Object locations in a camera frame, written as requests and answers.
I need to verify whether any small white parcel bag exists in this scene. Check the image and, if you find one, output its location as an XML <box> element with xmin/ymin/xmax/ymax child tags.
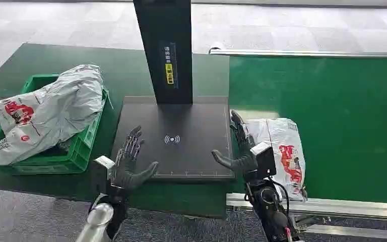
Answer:
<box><xmin>241</xmin><ymin>117</ymin><xmax>308</xmax><ymax>202</ymax></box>

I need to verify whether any black scanner platform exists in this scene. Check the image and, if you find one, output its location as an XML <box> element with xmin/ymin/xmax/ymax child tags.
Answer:
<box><xmin>110</xmin><ymin>96</ymin><xmax>235</xmax><ymax>183</ymax></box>

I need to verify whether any yellow label sticker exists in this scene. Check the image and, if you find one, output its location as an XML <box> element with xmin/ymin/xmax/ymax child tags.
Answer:
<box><xmin>165</xmin><ymin>63</ymin><xmax>175</xmax><ymax>86</ymax></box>

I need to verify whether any green conveyor belt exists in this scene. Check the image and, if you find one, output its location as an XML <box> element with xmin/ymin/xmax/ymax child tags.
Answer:
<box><xmin>228</xmin><ymin>55</ymin><xmax>387</xmax><ymax>204</ymax></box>

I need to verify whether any large white parcel bag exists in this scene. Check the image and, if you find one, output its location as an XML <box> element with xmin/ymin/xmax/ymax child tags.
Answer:
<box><xmin>0</xmin><ymin>64</ymin><xmax>105</xmax><ymax>166</ymax></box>

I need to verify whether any green plastic crate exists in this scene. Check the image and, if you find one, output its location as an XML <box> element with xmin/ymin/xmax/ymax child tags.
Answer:
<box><xmin>0</xmin><ymin>74</ymin><xmax>110</xmax><ymax>175</ymax></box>

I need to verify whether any black scanner column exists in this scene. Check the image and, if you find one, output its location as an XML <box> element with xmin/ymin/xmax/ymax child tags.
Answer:
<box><xmin>133</xmin><ymin>0</ymin><xmax>194</xmax><ymax>105</ymax></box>

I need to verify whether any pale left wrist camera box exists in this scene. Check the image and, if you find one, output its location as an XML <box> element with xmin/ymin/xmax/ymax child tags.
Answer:
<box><xmin>93</xmin><ymin>155</ymin><xmax>116</xmax><ymax>179</ymax></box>

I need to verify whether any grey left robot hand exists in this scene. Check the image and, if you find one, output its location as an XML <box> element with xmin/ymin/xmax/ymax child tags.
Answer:
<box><xmin>110</xmin><ymin>125</ymin><xmax>159</xmax><ymax>197</ymax></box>

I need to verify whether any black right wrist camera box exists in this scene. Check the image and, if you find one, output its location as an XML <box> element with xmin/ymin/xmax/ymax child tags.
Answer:
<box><xmin>249</xmin><ymin>141</ymin><xmax>277</xmax><ymax>177</ymax></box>

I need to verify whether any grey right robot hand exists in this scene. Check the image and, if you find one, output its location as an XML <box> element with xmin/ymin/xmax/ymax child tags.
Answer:
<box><xmin>211</xmin><ymin>109</ymin><xmax>259</xmax><ymax>173</ymax></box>

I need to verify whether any silver conveyor frame rail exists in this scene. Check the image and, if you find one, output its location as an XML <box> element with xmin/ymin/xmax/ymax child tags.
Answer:
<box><xmin>226</xmin><ymin>193</ymin><xmax>387</xmax><ymax>241</ymax></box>

